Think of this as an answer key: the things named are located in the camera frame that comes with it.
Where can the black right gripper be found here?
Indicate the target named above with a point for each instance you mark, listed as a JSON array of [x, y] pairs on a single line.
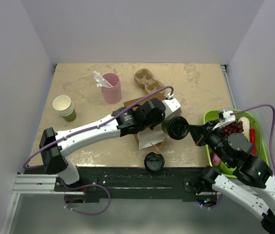
[[197, 131]]

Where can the wrapped white straws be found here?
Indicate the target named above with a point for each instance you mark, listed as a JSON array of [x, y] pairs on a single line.
[[101, 81]]

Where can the black table front rail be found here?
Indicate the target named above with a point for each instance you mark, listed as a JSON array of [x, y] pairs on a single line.
[[172, 183]]

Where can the red grape bunch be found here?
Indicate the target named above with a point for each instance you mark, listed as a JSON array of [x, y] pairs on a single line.
[[234, 127]]

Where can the red chili pepper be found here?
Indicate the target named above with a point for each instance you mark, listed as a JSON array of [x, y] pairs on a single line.
[[252, 140]]

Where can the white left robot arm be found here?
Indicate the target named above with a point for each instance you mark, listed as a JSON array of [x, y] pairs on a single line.
[[56, 146]]

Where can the pink cylindrical container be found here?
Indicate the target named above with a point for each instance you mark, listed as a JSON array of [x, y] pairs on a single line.
[[112, 95]]

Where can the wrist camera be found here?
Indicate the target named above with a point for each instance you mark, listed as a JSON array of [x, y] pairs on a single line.
[[226, 117], [171, 106]]

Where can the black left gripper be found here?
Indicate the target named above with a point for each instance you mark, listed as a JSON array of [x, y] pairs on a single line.
[[161, 119]]

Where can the stack of black cup lids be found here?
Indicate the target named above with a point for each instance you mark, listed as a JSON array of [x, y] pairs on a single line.
[[154, 162]]

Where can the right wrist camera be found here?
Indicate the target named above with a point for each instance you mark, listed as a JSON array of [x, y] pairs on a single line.
[[226, 117]]

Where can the purple onion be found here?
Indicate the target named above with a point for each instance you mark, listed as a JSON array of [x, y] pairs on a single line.
[[215, 160]]

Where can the green paper coffee cup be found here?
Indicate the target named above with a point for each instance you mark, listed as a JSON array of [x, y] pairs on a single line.
[[165, 125]]

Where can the white radish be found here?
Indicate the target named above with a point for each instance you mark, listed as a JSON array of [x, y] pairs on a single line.
[[246, 124]]

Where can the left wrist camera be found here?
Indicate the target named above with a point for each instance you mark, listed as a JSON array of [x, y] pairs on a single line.
[[171, 106]]

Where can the green plastic basket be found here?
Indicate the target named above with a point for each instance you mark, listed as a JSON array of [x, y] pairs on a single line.
[[261, 151]]

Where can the brown paper bag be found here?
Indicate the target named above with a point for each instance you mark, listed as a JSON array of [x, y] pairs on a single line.
[[149, 138]]

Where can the black cup lid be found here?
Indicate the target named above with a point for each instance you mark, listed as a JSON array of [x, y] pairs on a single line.
[[177, 128]]

